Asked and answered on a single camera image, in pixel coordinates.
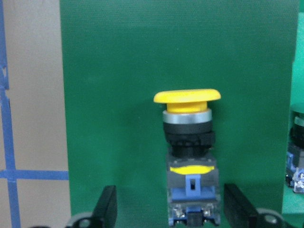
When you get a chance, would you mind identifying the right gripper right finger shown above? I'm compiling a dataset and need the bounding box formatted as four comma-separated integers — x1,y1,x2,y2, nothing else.
224,183,287,228

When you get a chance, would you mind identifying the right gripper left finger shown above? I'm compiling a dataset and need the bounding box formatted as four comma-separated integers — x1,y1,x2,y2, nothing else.
68,185,118,228

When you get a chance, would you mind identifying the green push button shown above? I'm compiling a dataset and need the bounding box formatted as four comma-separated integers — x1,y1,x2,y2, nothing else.
285,102,304,194

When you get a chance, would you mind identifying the green conveyor belt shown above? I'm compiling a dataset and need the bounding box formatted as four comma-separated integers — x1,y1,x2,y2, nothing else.
60,0,299,228

